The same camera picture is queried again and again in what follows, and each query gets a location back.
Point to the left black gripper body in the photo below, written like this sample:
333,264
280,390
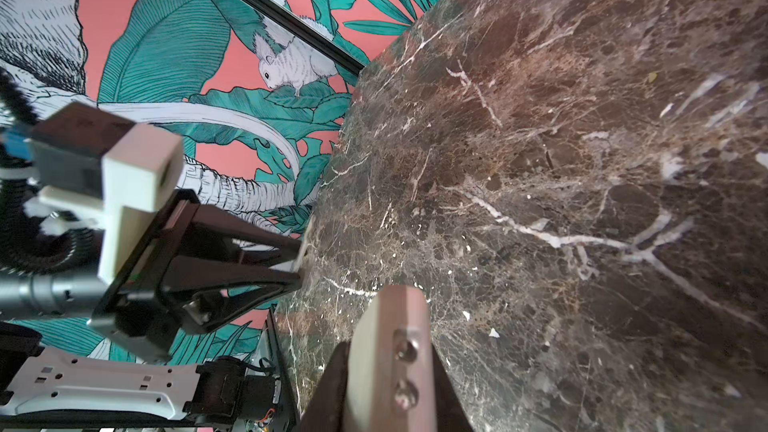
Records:
133,313

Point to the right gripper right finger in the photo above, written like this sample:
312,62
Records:
450,415

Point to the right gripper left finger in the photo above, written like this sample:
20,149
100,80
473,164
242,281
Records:
325,410

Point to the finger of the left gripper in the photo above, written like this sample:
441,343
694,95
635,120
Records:
205,295
213,236

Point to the white AC remote control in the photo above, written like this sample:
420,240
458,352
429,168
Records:
390,378

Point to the remote battery cover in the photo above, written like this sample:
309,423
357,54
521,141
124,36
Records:
303,250

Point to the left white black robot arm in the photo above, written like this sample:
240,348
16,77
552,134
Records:
58,305

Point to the left black frame post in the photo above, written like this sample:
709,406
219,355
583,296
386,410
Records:
293,24

